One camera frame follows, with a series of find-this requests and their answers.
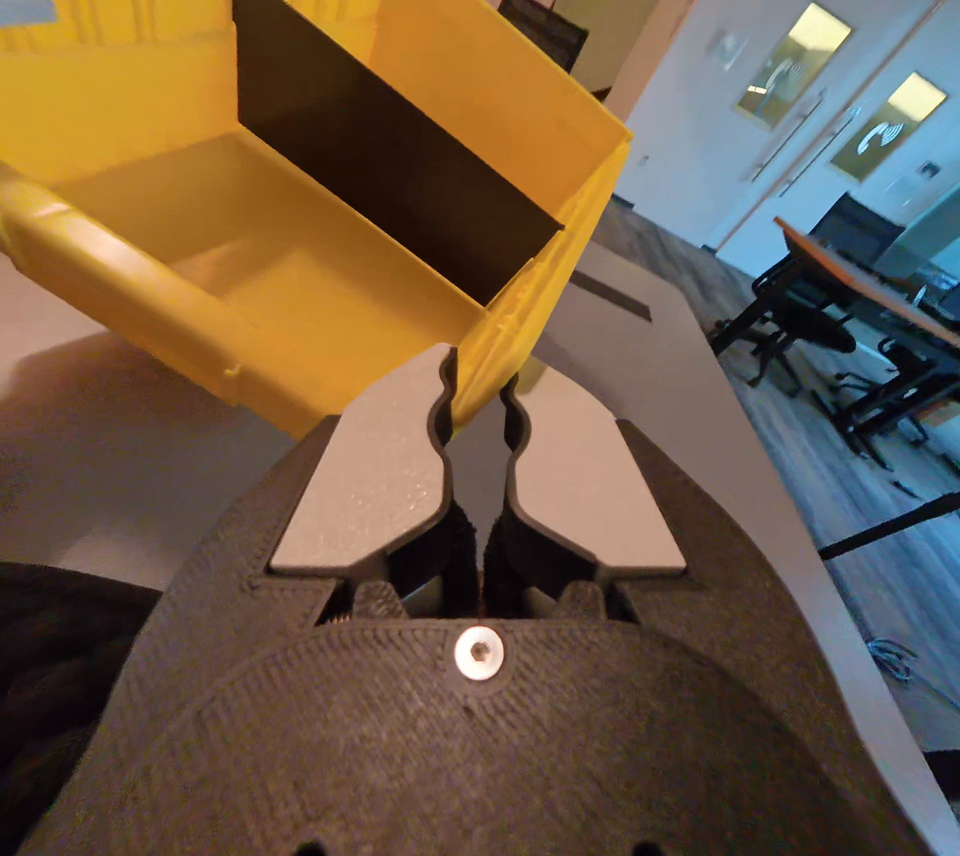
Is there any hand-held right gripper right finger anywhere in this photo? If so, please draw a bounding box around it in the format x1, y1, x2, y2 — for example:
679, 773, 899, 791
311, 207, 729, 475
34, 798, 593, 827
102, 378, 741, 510
483, 374, 689, 605

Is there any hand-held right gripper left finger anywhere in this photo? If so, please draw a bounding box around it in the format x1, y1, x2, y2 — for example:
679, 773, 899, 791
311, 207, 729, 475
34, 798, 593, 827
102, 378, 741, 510
267, 342, 481, 605

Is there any yellow plastic bin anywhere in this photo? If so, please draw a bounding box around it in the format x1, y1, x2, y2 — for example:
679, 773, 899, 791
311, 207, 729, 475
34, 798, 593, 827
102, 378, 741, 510
0, 0, 635, 440

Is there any black bin divider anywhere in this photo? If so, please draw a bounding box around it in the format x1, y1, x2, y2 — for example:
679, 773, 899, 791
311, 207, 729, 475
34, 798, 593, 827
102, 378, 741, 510
228, 0, 565, 308

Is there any wooden background desk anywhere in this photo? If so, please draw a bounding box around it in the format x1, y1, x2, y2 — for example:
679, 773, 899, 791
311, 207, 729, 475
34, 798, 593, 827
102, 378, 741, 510
772, 217, 960, 350

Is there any black textured wrist pad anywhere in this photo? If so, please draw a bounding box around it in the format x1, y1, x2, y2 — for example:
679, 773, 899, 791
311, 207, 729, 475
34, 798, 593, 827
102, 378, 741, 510
0, 559, 166, 856

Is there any door window with phone sign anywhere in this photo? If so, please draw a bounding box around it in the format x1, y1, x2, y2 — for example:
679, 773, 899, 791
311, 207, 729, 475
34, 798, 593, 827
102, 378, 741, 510
735, 1, 854, 131
828, 72, 950, 183

